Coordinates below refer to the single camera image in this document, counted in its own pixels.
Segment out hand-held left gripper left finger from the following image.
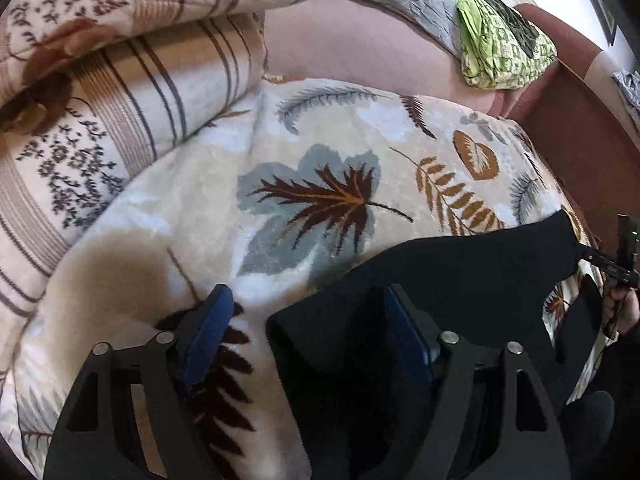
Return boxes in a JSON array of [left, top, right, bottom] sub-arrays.
[[42, 284, 236, 480]]

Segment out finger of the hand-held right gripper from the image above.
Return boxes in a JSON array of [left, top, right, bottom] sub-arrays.
[[579, 251, 621, 282]]

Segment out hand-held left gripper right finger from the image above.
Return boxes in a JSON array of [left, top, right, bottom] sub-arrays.
[[384, 284, 573, 480]]

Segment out black pants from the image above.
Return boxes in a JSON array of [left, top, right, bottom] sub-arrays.
[[265, 208, 608, 480]]

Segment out person's right hand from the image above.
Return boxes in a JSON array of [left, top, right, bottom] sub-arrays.
[[601, 284, 640, 337]]

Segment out leaf print blanket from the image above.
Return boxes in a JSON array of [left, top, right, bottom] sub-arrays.
[[10, 77, 606, 480]]

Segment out crumpled silver cloth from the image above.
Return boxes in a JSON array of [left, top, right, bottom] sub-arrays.
[[612, 67, 640, 126]]

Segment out green patterned pillow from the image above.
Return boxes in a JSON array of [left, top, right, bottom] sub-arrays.
[[427, 0, 558, 91]]

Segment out striped floral quilt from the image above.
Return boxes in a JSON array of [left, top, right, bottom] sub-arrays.
[[0, 0, 333, 318]]

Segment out pink sofa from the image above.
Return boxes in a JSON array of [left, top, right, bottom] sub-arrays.
[[262, 0, 536, 121]]

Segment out framed wall picture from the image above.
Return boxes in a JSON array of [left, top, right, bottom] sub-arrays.
[[587, 0, 618, 46]]

